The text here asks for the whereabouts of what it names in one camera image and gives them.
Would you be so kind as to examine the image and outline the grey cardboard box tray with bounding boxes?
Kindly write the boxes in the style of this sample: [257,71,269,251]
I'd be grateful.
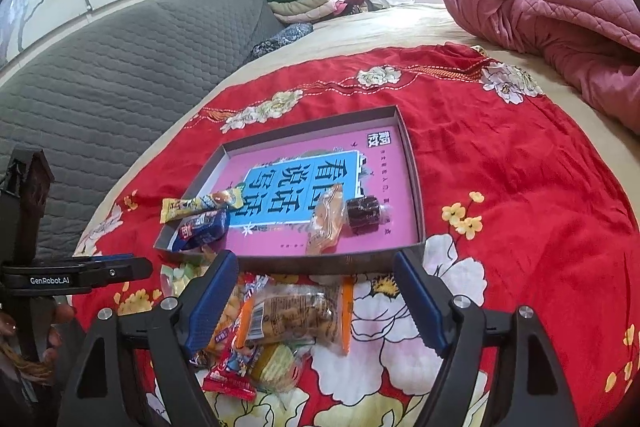
[183,106,426,275]

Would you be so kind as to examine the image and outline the blue oreo style cookie packet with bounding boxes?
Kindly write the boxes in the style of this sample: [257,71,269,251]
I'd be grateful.
[170,209,230,253]

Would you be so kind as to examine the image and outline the red panda snack packet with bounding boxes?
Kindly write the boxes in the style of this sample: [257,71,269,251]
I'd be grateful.
[202,336,257,402]

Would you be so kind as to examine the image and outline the yellow cartoon snack packet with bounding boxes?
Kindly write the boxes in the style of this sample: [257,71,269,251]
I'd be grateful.
[160,187,243,225]

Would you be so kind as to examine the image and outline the dark patterned pillow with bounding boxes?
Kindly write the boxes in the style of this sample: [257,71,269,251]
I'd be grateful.
[250,23,314,61]

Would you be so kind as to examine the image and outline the puffed rice cracker packet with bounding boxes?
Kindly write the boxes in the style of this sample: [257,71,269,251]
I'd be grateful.
[205,273,256,359]

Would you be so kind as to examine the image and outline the dark brown cake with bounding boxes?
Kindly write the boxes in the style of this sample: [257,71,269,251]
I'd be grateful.
[345,196,390,234]

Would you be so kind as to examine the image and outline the grey quilted headboard cushion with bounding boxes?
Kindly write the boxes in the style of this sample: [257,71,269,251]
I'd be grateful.
[1,0,281,258]

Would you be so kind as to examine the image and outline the yellow round pastry packet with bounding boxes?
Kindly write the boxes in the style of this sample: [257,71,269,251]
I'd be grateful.
[250,343,310,393]

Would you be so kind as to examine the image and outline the green yellow pastry packet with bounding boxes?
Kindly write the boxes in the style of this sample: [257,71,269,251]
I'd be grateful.
[160,254,216,297]

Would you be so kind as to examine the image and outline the red floral cloth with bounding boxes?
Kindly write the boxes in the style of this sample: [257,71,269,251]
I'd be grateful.
[73,43,639,426]

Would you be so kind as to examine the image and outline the orange peach snack packet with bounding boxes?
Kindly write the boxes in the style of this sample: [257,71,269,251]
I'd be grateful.
[305,184,345,256]

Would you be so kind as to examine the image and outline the person left hand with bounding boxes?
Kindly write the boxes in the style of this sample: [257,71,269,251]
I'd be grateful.
[1,298,75,386]

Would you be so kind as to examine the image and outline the pink and blue book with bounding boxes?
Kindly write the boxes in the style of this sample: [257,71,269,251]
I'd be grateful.
[201,118,423,257]

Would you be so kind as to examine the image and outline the clear orange edged biscuit packet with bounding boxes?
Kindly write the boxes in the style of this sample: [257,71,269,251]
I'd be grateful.
[233,277,354,355]

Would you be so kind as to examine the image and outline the pink quilted blanket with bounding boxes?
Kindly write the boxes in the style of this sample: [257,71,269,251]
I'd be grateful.
[444,0,639,132]

